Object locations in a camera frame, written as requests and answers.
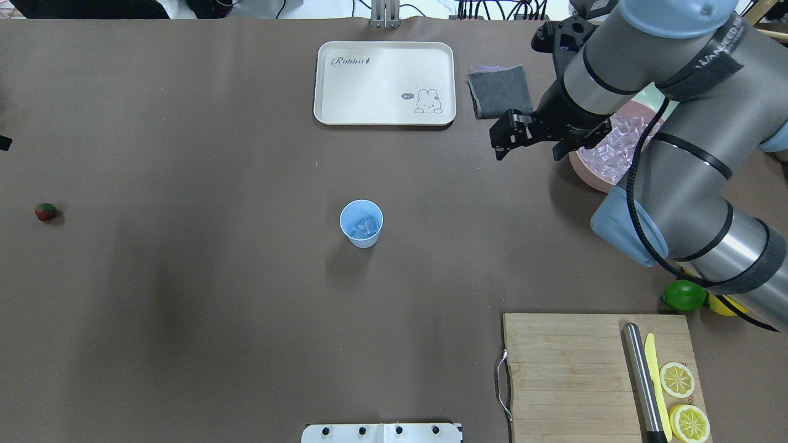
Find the light blue cup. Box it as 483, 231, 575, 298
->
339, 199, 384, 249

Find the grey folded cloth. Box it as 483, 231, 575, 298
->
467, 65, 534, 119

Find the pink bowl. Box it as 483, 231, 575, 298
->
569, 98, 662, 193

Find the red strawberry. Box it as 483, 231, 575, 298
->
34, 202, 58, 222

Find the knife with metal handle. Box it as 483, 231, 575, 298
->
622, 322, 668, 442

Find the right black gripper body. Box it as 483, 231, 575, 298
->
530, 16, 613, 149

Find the lemon half slice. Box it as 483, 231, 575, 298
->
668, 404, 711, 442
659, 362, 697, 399

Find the wooden cutting board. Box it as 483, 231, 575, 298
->
502, 313, 699, 442

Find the green lime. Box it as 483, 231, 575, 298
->
662, 279, 707, 311

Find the mint green bowl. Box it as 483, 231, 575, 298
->
632, 83, 665, 113

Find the cream rabbit tray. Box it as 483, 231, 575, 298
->
313, 41, 456, 127

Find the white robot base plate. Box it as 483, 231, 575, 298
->
301, 423, 464, 442

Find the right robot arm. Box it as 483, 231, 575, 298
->
489, 1, 786, 333

